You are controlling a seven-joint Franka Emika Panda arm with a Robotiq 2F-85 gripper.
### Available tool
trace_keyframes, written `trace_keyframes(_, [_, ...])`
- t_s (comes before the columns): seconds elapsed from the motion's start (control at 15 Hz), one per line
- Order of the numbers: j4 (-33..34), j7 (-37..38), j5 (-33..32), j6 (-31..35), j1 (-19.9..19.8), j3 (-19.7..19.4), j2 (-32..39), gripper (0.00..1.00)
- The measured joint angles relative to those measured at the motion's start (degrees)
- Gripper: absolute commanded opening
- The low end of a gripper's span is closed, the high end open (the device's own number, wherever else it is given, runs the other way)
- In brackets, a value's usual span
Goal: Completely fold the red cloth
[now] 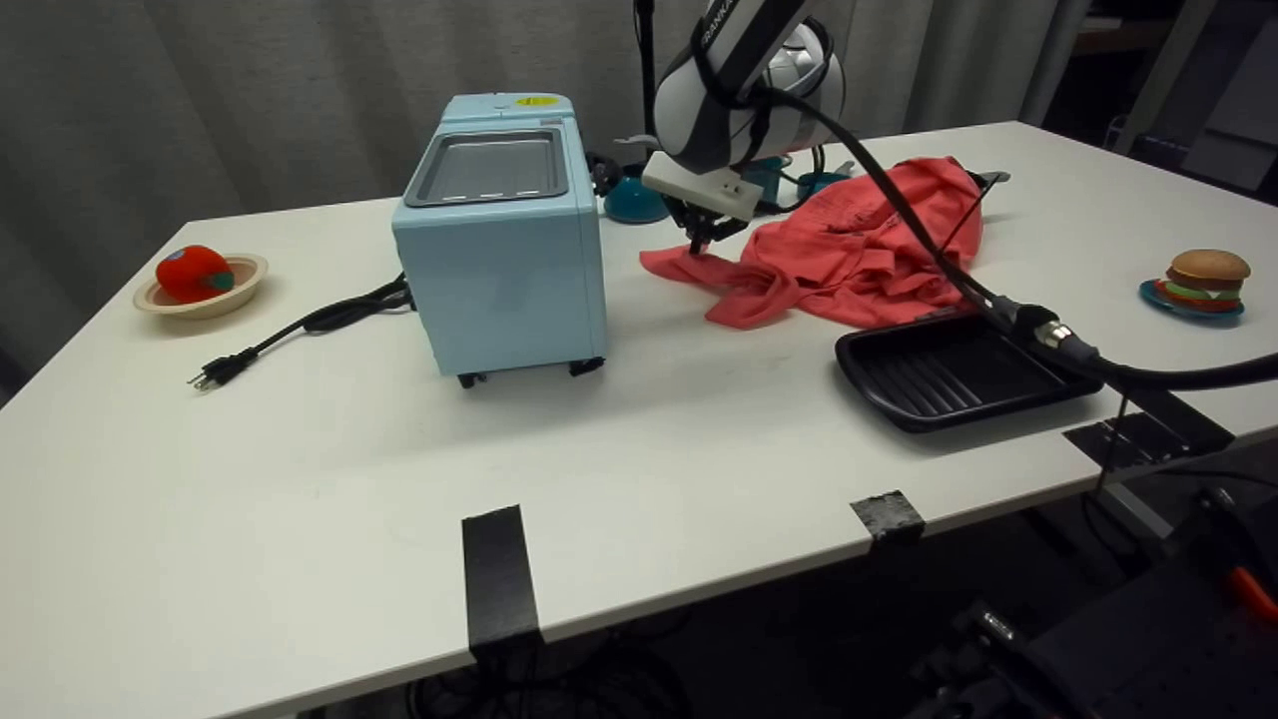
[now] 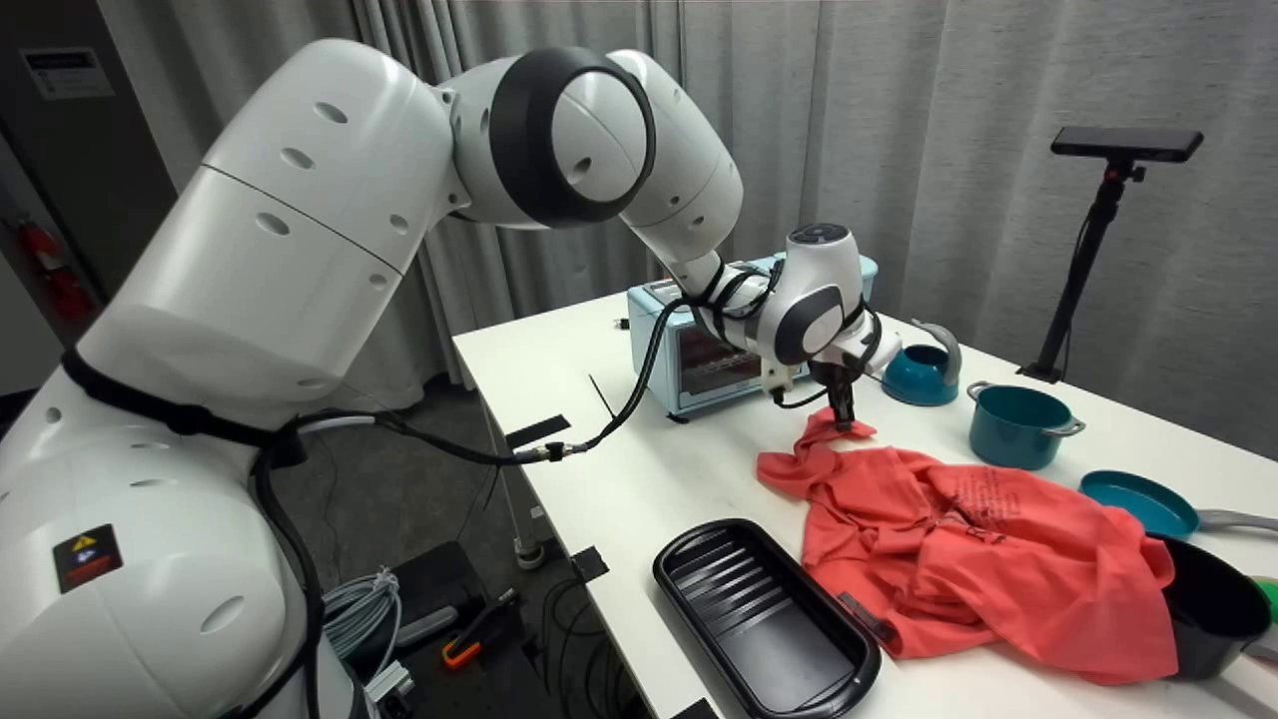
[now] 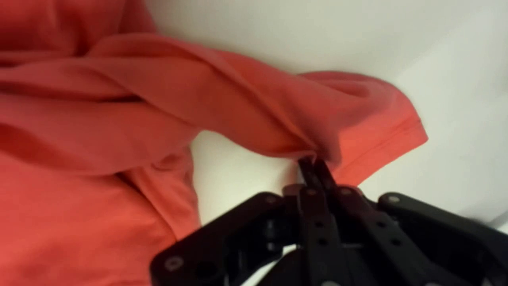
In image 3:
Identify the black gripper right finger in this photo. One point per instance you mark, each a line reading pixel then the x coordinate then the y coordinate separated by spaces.
pixel 402 238

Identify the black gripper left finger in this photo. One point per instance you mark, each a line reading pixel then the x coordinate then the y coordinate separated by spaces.
pixel 238 238

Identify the red cloth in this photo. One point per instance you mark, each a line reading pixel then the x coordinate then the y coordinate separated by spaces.
pixel 105 159

